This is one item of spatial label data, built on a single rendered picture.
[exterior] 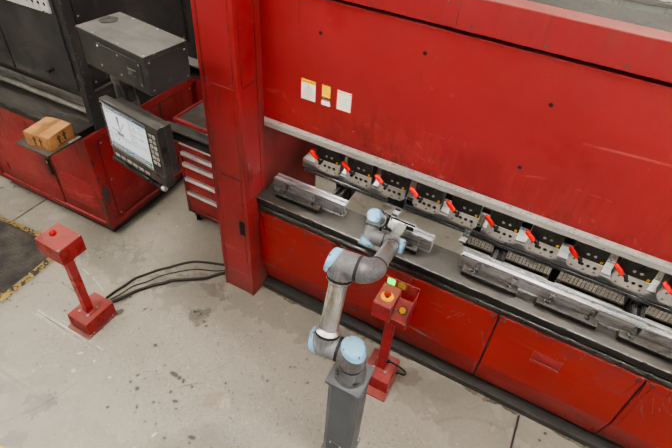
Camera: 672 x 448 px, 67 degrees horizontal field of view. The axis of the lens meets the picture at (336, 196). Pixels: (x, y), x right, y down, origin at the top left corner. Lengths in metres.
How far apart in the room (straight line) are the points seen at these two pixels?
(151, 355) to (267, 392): 0.80
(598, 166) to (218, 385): 2.45
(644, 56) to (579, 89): 0.24
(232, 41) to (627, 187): 1.86
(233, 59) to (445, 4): 1.05
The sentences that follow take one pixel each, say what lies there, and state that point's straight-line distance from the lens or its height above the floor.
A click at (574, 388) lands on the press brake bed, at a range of 3.18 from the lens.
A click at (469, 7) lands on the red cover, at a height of 2.26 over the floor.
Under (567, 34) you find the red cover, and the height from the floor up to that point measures 2.24.
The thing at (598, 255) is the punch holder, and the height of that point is 1.30.
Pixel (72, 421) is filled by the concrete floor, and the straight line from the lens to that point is 3.51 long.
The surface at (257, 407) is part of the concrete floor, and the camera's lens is 3.31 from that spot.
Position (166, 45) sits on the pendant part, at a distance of 2.48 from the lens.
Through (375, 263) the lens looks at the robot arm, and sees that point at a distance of 2.13.
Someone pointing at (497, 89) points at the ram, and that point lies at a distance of 2.27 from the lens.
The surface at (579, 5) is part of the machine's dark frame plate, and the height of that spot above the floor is 2.30.
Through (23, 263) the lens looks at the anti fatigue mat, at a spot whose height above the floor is 0.01.
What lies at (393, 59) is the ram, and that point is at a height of 1.95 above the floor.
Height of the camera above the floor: 2.95
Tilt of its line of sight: 40 degrees down
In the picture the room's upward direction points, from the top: 4 degrees clockwise
